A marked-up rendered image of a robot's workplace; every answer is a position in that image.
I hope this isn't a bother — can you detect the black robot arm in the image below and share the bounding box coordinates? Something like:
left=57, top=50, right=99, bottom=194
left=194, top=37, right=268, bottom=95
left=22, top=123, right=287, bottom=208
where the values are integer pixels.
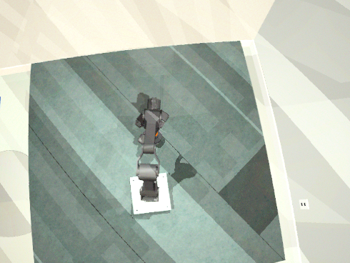
left=135, top=97, right=162, bottom=202

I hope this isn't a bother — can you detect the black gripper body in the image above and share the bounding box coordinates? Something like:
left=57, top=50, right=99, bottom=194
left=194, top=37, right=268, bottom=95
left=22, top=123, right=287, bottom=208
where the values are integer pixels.
left=137, top=111, right=169, bottom=144

